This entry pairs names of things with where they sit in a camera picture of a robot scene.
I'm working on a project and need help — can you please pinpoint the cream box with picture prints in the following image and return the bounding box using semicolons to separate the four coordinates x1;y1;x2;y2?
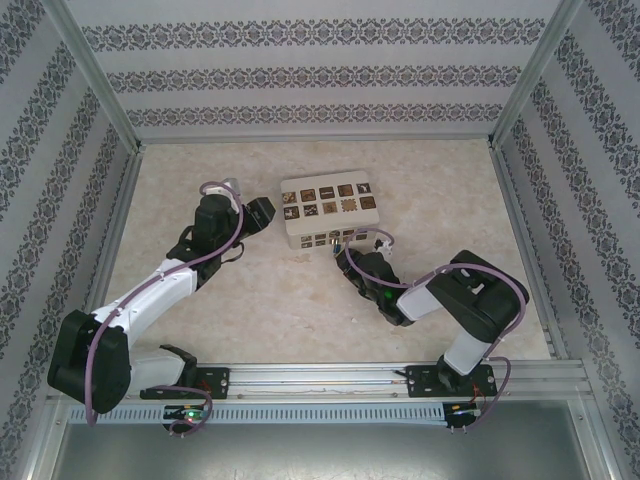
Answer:
279;169;384;251

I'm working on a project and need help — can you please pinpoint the circuit board with yellow part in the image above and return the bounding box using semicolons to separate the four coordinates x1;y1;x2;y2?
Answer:
447;402;482;430

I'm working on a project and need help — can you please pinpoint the grey metal sheet panel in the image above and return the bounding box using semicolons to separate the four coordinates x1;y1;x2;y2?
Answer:
49;399;609;480

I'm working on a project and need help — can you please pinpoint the circuit board with green light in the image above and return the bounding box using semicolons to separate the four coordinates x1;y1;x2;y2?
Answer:
162;404;210;422

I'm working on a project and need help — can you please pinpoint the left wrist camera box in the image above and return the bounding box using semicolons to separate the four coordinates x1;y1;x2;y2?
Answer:
202;177;242;200

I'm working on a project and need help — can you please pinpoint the aluminium side rail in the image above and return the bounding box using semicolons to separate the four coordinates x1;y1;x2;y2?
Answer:
487;139;570;361
69;144;147;366

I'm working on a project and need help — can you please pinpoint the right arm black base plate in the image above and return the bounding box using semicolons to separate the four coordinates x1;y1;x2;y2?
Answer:
399;363;500;400

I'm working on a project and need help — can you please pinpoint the horizontal aluminium mounting rail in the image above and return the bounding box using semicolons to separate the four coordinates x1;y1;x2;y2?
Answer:
47;358;594;401

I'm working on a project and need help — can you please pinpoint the grey slotted cable duct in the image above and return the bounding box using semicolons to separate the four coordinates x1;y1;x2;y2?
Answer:
67;402;447;427

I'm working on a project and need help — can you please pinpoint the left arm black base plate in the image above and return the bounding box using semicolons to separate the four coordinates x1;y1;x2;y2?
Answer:
139;366;232;401

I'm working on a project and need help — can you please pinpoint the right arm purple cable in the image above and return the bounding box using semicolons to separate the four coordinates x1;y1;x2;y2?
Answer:
345;227;530;432

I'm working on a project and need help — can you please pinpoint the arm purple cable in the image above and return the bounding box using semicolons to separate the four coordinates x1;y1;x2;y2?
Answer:
345;227;530;432
85;182;246;437

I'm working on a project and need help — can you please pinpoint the aluminium frame post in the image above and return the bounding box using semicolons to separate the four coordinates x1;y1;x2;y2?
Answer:
488;0;586;149
38;0;146;154

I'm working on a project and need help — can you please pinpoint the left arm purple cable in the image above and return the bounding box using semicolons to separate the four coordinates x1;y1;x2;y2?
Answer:
85;182;246;437

